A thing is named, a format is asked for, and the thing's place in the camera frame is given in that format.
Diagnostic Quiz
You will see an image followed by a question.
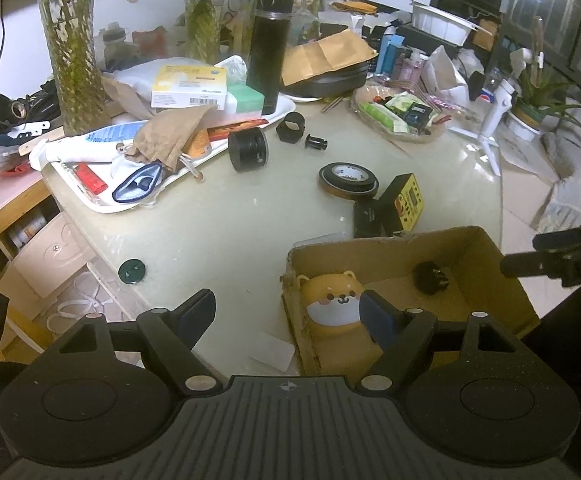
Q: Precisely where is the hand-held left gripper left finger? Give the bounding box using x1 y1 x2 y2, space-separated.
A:
50 288 224 396

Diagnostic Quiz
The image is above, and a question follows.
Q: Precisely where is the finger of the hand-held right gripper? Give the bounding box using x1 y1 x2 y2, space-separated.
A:
533 224 581 252
500 250 571 281

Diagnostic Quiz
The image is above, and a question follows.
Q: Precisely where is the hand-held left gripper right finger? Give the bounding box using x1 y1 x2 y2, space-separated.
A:
355 289 521 396

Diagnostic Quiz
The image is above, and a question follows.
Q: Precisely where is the brown cardboard box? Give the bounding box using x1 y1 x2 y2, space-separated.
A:
281 226 541 376

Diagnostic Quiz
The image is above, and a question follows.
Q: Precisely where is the yellow electronic device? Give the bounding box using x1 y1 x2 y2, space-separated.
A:
377 173 427 233

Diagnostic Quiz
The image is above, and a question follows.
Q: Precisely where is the thin brown tape roll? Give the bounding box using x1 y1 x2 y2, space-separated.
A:
319 182 379 200

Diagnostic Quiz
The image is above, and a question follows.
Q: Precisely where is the black tape roll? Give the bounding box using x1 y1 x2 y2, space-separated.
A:
319 162 380 196

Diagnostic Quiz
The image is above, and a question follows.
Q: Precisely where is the black knurled cylinder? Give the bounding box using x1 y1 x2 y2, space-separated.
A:
228 127 270 173

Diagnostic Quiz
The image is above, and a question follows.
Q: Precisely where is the black hexagonal adapter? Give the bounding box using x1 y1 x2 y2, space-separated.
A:
276 114 305 143

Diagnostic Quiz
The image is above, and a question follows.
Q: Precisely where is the shiba dog plush toy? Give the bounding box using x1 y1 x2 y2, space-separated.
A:
297 270 366 342

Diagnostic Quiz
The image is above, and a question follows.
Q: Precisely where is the black battery pack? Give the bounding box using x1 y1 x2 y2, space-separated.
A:
414 261 451 295

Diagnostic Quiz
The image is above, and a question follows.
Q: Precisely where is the dark green round lid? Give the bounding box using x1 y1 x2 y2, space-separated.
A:
118 258 148 284

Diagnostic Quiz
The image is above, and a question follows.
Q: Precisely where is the white card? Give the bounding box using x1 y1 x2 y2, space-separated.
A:
248 332 296 373

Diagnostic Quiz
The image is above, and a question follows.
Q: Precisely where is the potted green plant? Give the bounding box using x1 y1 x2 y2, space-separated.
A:
505 67 581 142

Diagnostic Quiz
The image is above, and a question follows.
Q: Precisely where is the white tripod gimbal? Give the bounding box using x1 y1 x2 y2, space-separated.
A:
450 80 516 177

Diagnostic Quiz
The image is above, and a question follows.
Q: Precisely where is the white cabinet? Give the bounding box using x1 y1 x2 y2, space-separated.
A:
0 210 98 311

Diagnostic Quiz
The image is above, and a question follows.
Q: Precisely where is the orange packet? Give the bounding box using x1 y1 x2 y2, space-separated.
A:
188 127 212 158

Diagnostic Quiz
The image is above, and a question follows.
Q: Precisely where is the red lighter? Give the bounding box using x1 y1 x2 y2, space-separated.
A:
73 162 108 195

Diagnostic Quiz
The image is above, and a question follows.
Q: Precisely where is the red flat packet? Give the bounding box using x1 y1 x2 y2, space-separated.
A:
208 119 270 142

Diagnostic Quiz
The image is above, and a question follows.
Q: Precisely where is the black snack packet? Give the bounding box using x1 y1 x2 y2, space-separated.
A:
403 102 433 128

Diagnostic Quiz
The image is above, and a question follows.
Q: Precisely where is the clear snack basket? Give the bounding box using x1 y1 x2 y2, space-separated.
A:
350 82 453 143

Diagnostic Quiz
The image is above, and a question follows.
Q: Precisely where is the white blue tube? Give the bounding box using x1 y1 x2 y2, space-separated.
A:
29 120 151 168

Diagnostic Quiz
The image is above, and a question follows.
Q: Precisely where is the white flat box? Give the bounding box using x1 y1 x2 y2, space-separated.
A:
190 105 266 128

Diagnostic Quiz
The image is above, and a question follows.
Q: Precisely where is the green wipes packet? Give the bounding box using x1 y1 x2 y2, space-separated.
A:
360 102 408 133

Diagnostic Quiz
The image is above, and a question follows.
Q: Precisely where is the white plastic bag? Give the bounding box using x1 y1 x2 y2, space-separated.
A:
420 45 486 106

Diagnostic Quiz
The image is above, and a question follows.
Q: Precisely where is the light green packet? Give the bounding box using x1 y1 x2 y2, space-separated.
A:
385 91 416 113

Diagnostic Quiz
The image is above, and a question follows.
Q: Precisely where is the green box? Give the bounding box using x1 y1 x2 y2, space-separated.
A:
225 82 264 116

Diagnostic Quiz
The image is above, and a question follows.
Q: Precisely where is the white plastic tray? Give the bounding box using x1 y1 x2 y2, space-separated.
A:
40 95 296 215

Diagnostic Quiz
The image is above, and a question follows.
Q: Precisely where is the wooden side desk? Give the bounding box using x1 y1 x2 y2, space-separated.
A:
0 170 54 261

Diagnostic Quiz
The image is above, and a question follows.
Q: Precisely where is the yellow medicine box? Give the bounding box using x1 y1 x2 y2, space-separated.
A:
150 65 228 110

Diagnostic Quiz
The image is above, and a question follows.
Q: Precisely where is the crumpled brown paper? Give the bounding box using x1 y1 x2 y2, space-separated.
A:
101 75 151 117

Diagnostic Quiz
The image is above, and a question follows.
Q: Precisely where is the pink bottle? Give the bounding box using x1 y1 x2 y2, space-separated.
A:
401 50 423 83

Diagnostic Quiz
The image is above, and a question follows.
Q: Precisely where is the black zip case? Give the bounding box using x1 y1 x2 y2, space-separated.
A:
280 62 371 103

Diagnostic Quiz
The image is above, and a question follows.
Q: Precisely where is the white wrapper packet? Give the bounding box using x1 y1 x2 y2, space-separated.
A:
215 55 248 86

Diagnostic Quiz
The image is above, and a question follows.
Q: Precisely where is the white food container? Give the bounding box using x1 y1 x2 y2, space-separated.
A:
409 0 482 46

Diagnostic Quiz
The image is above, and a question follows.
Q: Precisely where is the blue box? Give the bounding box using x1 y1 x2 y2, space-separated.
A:
375 35 406 76

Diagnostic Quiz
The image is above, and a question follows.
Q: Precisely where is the black flat box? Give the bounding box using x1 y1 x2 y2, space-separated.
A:
397 24 463 53

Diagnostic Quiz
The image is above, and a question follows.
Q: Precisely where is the tall glass vase with bamboo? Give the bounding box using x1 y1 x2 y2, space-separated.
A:
0 0 111 136

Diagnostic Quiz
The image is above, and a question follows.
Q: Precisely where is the brown paper envelope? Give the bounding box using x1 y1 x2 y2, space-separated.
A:
281 27 378 87

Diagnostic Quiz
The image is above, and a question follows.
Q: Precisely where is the black thermos bottle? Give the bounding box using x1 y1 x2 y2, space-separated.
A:
246 0 291 116

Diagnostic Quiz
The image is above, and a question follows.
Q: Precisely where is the clear sports bottle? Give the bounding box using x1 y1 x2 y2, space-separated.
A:
93 22 131 71

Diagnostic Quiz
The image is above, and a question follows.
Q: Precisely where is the glass vase with green stems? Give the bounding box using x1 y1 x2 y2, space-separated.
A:
183 0 251 66

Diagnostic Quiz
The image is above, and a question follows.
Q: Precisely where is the black device with lens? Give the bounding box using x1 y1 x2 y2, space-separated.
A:
0 80 64 147

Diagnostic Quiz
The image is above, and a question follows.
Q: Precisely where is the orange padded envelope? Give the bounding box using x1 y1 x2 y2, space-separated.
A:
330 0 378 16

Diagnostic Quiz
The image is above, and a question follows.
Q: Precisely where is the brown drawstring pouch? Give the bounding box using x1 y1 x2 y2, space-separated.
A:
128 105 216 173

